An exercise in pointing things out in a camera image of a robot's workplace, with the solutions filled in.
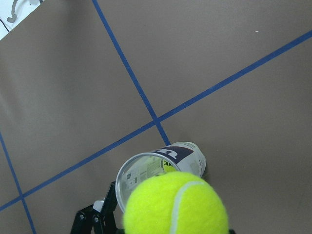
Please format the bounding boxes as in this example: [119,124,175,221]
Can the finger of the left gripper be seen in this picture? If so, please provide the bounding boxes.
[70,181,122,234]

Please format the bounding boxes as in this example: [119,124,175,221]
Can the yellow tennis ball number three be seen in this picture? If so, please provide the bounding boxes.
[163,165,176,173]

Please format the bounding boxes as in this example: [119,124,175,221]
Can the tennis ball can clear tube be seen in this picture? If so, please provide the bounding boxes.
[115,142,207,212]

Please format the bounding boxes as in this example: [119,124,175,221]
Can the brown paper table mat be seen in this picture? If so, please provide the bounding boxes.
[0,0,312,234]

